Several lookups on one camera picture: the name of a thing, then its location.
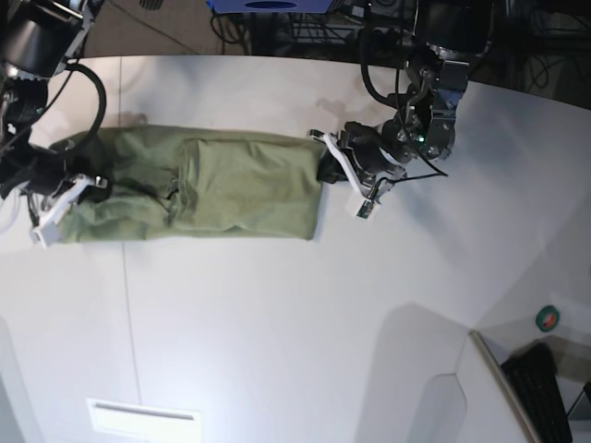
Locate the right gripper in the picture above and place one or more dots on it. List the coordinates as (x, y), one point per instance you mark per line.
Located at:
(48, 175)

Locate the green t-shirt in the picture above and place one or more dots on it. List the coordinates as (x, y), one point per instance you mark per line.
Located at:
(167, 181)

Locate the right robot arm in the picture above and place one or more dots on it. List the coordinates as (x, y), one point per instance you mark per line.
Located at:
(40, 40)

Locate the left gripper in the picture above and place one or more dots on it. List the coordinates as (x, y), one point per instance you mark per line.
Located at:
(360, 145)

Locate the black keyboard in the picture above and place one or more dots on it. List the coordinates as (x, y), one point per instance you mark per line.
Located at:
(532, 375)

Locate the green tape roll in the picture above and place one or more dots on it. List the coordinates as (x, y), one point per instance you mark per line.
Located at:
(547, 318)

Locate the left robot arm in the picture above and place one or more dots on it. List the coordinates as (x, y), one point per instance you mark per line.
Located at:
(422, 73)

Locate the white slotted plate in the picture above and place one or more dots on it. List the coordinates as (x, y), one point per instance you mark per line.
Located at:
(144, 422)

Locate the blue box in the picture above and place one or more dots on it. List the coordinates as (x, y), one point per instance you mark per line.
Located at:
(270, 6)

